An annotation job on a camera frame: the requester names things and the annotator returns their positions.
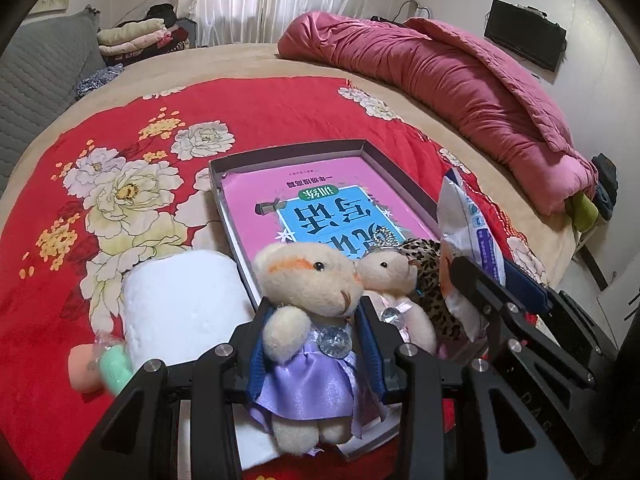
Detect leopard print scrunchie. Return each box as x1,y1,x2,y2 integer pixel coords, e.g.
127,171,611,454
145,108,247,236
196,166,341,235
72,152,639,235
397,237,463,343

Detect pile of folded clothes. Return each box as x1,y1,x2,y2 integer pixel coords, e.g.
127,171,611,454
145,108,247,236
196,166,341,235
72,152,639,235
96,18,191,58

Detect white blue plastic packet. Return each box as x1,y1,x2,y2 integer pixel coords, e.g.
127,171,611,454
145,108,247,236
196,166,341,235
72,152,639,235
436,167,506,343

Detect beige bed sheet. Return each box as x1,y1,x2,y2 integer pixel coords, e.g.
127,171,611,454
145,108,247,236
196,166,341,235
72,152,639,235
0,42,588,281

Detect white toilet paper roll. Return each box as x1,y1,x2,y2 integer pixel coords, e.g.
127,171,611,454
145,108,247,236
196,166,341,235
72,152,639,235
121,249,283,472

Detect pink book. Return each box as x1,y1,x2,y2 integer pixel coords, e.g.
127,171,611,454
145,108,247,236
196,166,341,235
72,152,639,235
220,152,436,451

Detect blue patterned cloth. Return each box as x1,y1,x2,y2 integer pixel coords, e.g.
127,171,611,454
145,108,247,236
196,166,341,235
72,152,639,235
75,64,125,101

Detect dark clothes heap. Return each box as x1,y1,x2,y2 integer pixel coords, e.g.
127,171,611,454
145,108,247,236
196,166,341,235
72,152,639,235
147,4,178,26

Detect orange sponge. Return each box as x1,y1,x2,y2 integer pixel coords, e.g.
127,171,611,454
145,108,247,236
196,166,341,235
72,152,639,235
67,344,108,393

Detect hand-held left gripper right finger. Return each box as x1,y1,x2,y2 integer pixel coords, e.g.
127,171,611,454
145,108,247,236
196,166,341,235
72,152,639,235
354,296,573,480

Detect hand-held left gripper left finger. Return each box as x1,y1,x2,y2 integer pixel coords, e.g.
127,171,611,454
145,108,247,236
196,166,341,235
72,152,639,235
65,296,275,480

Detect red floral blanket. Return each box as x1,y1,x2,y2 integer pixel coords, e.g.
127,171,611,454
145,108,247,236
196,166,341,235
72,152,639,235
0,76,551,480

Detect dark cardboard box tray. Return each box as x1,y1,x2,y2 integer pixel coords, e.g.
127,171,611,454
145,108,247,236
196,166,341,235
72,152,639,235
207,138,446,461

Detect teddy bear purple dress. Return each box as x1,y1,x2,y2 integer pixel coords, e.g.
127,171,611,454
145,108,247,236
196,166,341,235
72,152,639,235
247,242,391,458

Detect teddy bear pink dress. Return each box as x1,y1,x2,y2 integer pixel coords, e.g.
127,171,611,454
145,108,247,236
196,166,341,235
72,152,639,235
356,232,438,356

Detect pink quilt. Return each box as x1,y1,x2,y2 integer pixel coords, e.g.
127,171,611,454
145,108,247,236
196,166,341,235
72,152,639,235
276,12,600,216

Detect dark teal clothes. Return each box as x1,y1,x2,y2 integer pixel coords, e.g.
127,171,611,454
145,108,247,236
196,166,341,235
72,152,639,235
591,152,621,221

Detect green cloth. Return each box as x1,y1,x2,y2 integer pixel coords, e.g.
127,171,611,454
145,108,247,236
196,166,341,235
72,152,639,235
567,192,600,233

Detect grey quilted headboard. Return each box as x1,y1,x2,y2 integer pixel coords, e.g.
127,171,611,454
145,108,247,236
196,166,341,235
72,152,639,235
0,10,106,196

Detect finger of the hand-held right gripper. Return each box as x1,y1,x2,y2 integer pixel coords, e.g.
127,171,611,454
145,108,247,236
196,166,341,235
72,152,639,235
448,255,620,467
502,259,566,321

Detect white curtain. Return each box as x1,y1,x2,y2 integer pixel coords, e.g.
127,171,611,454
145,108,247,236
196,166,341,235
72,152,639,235
177,0,401,46

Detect black television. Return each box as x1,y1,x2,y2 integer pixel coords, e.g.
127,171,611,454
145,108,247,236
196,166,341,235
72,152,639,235
484,0,567,73

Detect white wall cable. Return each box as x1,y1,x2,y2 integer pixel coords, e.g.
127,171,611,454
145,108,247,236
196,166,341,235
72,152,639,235
395,0,432,23

